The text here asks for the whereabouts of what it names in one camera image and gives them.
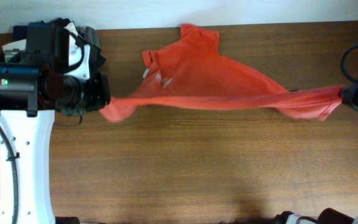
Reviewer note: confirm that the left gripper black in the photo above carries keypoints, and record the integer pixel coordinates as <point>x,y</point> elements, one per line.
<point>103,91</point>

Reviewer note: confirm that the white folded t-shirt green print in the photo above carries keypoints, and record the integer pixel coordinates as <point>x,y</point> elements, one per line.
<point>18,43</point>

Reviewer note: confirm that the orange red t-shirt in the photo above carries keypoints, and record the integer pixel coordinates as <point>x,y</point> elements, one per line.
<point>192,74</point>

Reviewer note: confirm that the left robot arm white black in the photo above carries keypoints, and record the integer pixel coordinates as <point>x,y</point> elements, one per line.
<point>30,96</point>

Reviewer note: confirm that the black folded garment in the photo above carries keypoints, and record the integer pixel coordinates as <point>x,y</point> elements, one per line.
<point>96,60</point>

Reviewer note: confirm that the grey folded garment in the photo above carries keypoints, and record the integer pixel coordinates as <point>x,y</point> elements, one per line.
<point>89,34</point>

